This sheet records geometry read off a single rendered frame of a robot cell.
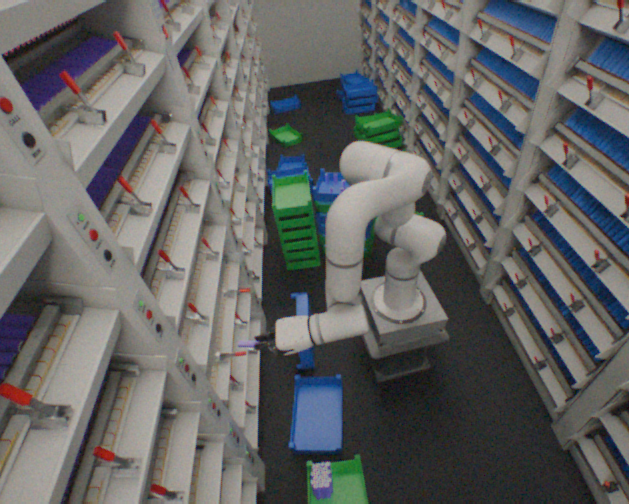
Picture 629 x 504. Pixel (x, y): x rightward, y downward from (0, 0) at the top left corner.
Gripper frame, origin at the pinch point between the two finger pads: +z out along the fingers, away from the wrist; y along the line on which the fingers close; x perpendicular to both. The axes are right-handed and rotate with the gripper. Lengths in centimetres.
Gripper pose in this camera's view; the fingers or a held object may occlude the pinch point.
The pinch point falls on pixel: (262, 342)
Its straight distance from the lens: 112.7
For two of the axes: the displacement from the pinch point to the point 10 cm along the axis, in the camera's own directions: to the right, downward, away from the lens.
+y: 0.8, 6.8, -7.3
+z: -9.6, 2.5, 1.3
